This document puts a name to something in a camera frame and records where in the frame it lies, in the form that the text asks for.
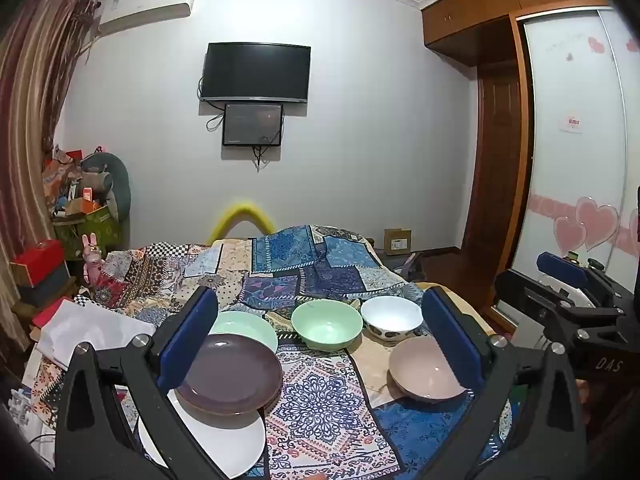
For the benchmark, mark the yellow foam arch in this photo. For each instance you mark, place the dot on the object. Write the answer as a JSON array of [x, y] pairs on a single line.
[[242, 209]]

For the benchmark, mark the green storage box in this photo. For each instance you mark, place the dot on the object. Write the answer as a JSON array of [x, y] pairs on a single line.
[[95, 227]]

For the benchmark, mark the small black wall monitor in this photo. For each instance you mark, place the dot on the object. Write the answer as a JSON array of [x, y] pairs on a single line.
[[252, 125]]

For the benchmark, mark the white folded cloth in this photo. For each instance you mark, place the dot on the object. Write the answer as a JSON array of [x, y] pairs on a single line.
[[85, 327]]

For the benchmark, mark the white air conditioner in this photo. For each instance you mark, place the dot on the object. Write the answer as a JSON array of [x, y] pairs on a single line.
[[145, 5]]

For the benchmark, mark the large white plate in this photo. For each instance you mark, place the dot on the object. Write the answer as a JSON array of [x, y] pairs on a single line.
[[225, 440]]

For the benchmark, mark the grey green plush cushion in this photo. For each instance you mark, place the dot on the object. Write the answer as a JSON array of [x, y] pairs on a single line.
[[120, 180]]

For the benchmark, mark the dark grey box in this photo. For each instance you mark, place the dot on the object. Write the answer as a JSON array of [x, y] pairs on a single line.
[[47, 287]]

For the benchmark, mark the wooden wardrobe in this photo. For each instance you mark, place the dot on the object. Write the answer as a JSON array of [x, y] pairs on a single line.
[[470, 15]]

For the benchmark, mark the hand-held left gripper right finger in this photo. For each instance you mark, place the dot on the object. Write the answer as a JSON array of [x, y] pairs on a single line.
[[450, 340]]

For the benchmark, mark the purple plate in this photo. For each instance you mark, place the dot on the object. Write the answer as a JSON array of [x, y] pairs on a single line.
[[230, 375]]

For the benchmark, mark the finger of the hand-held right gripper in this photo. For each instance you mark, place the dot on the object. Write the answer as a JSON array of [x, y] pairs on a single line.
[[560, 267], [530, 300]]

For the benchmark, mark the white spotted bowl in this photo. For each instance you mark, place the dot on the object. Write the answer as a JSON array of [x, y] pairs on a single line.
[[392, 312]]

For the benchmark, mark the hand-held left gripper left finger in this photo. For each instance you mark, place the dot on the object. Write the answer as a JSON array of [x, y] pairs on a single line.
[[187, 340]]

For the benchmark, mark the red box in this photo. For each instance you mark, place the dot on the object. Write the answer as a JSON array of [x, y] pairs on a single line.
[[40, 255]]

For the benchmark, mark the pale green plate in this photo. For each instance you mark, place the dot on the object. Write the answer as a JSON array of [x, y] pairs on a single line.
[[245, 325]]

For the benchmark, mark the patchwork printed blanket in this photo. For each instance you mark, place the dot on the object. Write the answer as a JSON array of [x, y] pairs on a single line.
[[320, 400]]

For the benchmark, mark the pale green bowl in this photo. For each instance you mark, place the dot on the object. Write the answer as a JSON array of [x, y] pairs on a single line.
[[327, 327]]

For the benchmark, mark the patterned paper bag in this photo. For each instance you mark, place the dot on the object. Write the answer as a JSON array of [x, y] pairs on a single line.
[[57, 175]]

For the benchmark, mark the pink bowl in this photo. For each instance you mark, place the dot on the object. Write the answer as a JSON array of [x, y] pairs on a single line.
[[425, 370]]

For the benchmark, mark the pink rabbit toy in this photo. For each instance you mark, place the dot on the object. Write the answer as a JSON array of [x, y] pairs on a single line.
[[92, 260]]

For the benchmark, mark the red white paper label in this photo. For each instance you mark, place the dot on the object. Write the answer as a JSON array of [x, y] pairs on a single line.
[[572, 123]]

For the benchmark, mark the cardboard box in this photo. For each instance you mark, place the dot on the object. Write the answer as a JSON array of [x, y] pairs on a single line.
[[397, 241]]

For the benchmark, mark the black wall television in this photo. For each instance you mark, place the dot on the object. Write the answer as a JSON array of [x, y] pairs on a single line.
[[255, 72]]

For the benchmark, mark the red flat folder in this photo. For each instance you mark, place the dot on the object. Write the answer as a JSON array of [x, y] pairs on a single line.
[[50, 312]]

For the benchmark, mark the frosted sliding door with hearts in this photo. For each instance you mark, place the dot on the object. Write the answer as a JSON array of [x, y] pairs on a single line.
[[570, 75], [631, 110]]

